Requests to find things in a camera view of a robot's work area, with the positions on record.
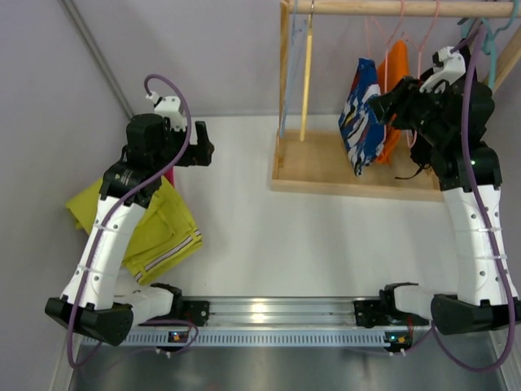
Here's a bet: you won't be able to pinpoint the orange trousers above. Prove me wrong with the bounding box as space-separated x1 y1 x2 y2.
376 40 409 165

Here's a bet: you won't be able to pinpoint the blue patterned trousers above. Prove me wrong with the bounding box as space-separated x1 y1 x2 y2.
338 58 386 177

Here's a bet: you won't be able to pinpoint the pink hanger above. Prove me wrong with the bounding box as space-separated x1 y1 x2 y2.
364 0 408 82
405 0 443 148

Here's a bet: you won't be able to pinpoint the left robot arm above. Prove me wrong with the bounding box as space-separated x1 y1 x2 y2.
45 114 215 346

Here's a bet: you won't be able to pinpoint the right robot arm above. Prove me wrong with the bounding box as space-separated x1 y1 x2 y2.
370 77 520 335

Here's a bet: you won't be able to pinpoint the black trousers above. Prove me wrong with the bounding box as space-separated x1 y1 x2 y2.
395 130 432 180

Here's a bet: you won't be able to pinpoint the yellow-green trousers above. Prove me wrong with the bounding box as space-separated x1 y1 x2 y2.
65 177 204 285

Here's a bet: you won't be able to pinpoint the teal hanger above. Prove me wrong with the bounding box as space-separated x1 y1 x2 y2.
458 1 520 92

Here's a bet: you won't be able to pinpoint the yellow hanger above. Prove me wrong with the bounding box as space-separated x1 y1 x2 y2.
300 1 315 142

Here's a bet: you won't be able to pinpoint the light blue hanger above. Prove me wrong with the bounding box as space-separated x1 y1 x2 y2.
279 1 302 138

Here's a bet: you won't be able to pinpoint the magenta cloth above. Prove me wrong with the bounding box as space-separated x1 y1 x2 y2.
164 168 175 187

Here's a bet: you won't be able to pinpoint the wooden clothes rack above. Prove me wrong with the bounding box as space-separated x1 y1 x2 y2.
271 1 514 201

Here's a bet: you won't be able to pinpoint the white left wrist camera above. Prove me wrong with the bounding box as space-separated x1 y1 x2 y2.
146 91 187 130

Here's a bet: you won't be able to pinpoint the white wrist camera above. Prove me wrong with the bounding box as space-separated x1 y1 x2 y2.
420 46 466 94
146 91 187 130

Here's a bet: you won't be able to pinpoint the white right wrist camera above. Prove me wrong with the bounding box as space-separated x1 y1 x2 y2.
420 46 466 94

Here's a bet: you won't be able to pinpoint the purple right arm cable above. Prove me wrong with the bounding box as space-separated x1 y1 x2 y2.
406 24 521 374

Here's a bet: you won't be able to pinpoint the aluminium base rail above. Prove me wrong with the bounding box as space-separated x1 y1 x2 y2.
134 296 432 329

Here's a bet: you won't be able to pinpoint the slotted grey cable duct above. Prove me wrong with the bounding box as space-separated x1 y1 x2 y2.
79 327 412 348

